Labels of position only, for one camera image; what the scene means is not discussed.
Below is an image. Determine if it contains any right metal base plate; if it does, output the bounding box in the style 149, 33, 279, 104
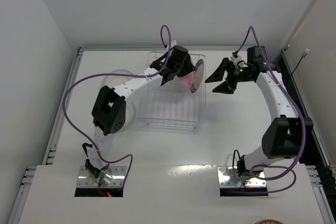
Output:
217, 166, 267, 189

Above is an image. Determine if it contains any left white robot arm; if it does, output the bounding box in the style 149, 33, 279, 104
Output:
83, 45, 195, 179

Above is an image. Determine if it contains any pink plastic plate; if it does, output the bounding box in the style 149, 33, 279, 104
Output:
179, 72, 194, 92

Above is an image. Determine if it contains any metal base plate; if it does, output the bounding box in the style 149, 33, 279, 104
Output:
76, 166, 125, 189
217, 166, 267, 189

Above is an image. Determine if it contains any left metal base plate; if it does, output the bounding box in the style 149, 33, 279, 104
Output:
76, 166, 125, 189

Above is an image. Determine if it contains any clear wire dish rack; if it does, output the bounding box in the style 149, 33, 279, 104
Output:
135, 54, 206, 131

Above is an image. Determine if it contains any white bowl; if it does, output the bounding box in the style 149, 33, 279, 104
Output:
101, 69, 133, 88
121, 103, 136, 132

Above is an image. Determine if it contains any brown round object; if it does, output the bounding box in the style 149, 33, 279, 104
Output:
255, 219, 284, 224

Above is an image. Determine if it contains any blue patterned rim plate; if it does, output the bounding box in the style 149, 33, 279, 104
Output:
191, 59, 204, 93

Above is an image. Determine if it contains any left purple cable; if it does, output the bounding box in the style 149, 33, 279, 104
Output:
62, 24, 174, 190

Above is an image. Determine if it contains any black wall cable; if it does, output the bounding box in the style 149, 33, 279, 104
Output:
291, 48, 310, 74

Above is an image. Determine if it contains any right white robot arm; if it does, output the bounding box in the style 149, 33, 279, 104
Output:
206, 46, 313, 176

